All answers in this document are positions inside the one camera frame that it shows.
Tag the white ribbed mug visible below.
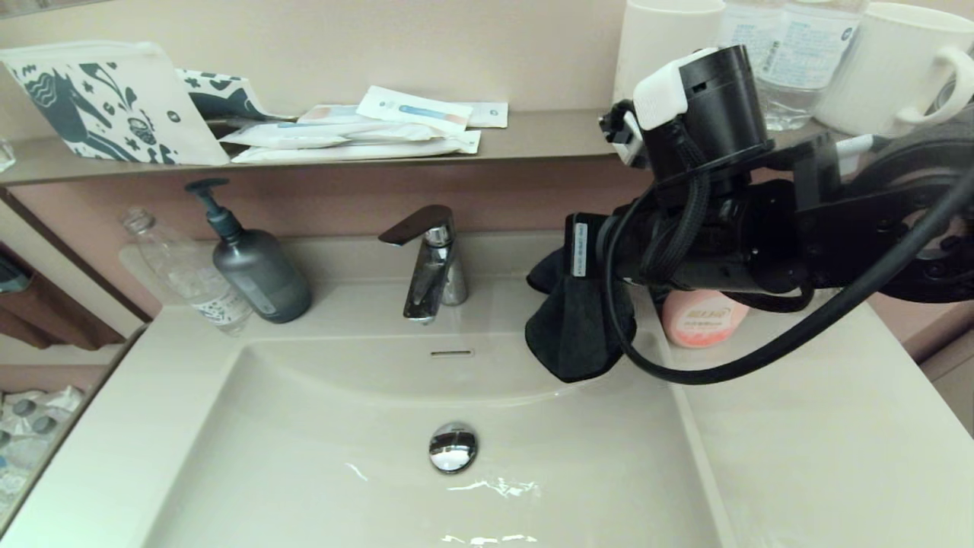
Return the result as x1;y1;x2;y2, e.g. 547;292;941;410
816;0;974;139

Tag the grey pump dispenser bottle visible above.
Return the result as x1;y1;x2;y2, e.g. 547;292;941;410
185;178;313;324

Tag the white ceramic sink basin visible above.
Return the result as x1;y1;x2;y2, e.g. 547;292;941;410
145;329;731;548

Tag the white packet with peach print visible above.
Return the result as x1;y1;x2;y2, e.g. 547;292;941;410
297;104;380;125

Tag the grey wall shelf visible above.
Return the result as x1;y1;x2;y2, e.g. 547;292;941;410
0;109;974;187

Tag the white packet with blue toothbrush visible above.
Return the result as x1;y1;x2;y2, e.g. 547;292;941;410
356;85;474;135

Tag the chrome faucet lever handle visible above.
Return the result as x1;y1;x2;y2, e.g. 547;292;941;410
378;204;455;248

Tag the white plain tumbler cup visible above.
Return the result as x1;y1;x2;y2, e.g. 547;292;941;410
613;0;725;107

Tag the pink hand soap pump bottle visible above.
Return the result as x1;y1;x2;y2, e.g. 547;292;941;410
660;288;750;349

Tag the small white square packet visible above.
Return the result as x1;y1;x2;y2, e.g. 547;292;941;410
464;102;509;128

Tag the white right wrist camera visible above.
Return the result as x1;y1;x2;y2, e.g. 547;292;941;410
634;48;718;132

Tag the dark grey microfibre cloth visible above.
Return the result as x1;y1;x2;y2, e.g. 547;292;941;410
525;247;638;384

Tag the clear water bottle white label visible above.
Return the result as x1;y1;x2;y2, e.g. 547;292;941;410
753;0;868;132
719;0;786;50

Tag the grey blue object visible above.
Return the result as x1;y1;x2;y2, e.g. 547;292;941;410
0;251;33;294

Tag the small white teal print pouch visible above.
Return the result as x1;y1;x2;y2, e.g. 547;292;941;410
175;68;294;123

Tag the chrome sink faucet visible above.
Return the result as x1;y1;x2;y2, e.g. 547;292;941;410
403;221;469;324

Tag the long white plastic packet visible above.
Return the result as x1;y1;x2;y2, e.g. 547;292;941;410
218;119;446;148

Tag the chrome drain stopper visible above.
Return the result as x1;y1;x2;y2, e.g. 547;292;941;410
428;421;479;474

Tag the large white teal print pouch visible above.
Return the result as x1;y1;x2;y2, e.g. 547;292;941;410
0;40;229;166

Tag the plastic wrapped bottle pack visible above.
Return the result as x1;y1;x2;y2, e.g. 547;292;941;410
0;384;88;518

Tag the clear empty plastic bottle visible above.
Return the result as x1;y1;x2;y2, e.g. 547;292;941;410
118;207;254;337

